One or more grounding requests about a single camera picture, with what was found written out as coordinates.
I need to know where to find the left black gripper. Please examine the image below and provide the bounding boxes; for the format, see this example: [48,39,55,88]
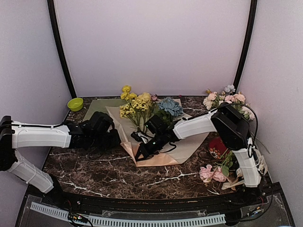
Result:
[90,129,121,152]

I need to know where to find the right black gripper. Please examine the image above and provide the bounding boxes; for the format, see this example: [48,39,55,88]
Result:
[135,132,166,161]

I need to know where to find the beige wrapping paper sheet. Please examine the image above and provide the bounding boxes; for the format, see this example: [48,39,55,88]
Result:
[106,106,209,167]

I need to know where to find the small yellow blossom sprig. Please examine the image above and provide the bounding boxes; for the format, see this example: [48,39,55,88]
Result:
[119,97,150,128]

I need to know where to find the pale yellow flower stem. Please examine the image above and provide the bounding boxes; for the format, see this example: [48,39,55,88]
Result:
[136,92,152,132]

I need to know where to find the blue fake flower stem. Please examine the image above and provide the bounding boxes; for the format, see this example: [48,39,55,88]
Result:
[155,97,184,125]

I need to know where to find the dusty pink rose stem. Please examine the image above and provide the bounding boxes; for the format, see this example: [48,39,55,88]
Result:
[151,94,158,111]

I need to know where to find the bright yellow flower stem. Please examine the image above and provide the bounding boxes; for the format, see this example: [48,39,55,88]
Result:
[119,85,139,127]

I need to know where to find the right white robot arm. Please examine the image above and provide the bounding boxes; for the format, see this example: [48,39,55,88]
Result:
[135,102,261,205]

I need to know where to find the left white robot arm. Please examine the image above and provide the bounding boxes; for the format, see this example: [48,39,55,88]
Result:
[0,112,121,206]

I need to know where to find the pink fake flower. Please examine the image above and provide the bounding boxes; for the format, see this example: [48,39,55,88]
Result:
[199,149,233,183]

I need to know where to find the bunch of fake flowers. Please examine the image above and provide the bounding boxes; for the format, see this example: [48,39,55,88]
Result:
[203,85,255,121]

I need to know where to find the green plastic bowl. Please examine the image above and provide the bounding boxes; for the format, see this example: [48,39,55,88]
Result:
[67,97,84,112]

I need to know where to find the green wrapping paper sheet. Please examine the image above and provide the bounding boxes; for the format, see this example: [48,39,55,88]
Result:
[82,99,126,128]

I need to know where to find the pink wrapping paper stack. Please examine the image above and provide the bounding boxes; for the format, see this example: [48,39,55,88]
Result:
[174,99,182,106]

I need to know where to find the red floral tin lid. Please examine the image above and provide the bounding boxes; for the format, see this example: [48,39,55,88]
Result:
[208,137,229,160]

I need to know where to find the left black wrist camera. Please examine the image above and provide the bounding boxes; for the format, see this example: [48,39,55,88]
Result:
[89,112,115,134]

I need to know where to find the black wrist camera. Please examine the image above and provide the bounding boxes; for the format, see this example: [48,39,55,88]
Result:
[89,112,115,134]
[144,115,171,136]

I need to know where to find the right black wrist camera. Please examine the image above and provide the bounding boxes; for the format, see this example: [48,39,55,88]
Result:
[144,115,171,136]

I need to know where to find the white slotted cable duct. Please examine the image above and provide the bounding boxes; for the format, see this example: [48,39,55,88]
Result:
[30,202,226,227]

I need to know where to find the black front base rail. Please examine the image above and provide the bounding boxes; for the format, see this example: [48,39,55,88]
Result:
[26,183,285,215]

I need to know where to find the left black frame post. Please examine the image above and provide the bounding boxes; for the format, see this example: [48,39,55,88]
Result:
[47,0,77,98]

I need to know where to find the black frame post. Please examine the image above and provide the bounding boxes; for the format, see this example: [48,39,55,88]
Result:
[233,0,258,91]
[47,0,77,98]

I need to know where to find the right black frame post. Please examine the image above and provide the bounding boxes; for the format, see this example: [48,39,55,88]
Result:
[233,0,258,91]

